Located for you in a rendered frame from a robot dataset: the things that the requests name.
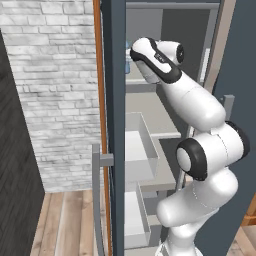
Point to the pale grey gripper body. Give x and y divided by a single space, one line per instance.
149 74

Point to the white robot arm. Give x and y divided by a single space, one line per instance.
196 100

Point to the dark grey fridge door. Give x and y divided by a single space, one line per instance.
114 116

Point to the dark grey freezer door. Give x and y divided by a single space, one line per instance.
238 60

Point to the small white door bin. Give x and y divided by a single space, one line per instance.
135 216

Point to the blue water bottle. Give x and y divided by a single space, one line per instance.
127 60

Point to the grey fridge interior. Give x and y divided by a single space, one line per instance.
150 106

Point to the orange wooden cabinet side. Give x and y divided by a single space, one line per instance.
101 100

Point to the dark wood panel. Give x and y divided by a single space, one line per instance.
16 166

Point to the brown wooden cabinet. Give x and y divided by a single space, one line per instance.
250 213

